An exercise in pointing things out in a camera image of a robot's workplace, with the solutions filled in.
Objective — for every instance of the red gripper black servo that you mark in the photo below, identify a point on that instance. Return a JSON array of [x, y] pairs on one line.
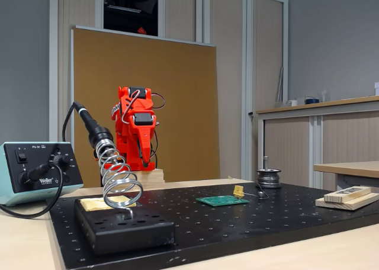
[[144, 132]]

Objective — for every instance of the black soldering iron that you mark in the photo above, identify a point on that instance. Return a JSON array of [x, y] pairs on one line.
[[89, 122]]

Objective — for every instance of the red robot arm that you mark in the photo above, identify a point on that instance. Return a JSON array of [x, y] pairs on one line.
[[124, 98]]

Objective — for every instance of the soldering iron spring stand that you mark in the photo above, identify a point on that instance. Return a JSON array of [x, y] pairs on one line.
[[130, 237]]

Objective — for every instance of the green circuit board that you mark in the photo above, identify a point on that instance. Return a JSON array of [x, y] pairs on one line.
[[219, 200]]

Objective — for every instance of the teal black soldering station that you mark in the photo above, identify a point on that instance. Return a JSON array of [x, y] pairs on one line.
[[12, 190]]

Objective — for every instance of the metal spring iron holder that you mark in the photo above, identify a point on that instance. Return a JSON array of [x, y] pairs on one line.
[[102, 136]]

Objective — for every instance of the brown cork pinboard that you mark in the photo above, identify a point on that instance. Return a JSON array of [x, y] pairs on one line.
[[183, 104]]

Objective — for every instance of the yellow cleaning sponge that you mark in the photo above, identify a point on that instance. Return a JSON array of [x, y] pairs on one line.
[[91, 205]]

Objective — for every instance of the yellow power connector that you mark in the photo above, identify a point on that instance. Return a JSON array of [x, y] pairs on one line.
[[238, 190]]

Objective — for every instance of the black perforated breadboard plate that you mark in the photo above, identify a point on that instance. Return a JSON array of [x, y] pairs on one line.
[[237, 222]]

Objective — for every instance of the small round metal magnet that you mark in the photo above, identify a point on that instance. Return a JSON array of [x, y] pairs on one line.
[[261, 195]]

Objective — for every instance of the tall grey shutter cabinet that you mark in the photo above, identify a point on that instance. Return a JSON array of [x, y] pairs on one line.
[[263, 74]]

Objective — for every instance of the clear plastic tray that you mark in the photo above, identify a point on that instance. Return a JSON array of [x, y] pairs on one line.
[[281, 104]]

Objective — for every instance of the small white box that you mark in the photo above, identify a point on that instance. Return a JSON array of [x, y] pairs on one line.
[[293, 103]]

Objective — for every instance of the blue tape roll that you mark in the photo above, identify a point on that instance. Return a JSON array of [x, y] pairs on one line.
[[311, 100]]

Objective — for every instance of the clear glass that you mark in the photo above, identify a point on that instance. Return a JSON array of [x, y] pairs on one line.
[[324, 96]]

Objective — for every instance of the low grey shutter cabinet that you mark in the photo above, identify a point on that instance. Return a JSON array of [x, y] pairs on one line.
[[349, 139]]

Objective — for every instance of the printed wooden plank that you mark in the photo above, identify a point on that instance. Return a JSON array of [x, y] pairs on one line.
[[346, 194]]

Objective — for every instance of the wooden desk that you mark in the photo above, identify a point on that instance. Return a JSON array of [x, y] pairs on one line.
[[355, 167]]

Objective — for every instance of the plain wooden plank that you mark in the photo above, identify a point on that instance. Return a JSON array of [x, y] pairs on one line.
[[355, 205]]

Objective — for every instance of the metal spool post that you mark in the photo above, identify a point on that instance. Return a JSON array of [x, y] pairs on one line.
[[266, 163]]

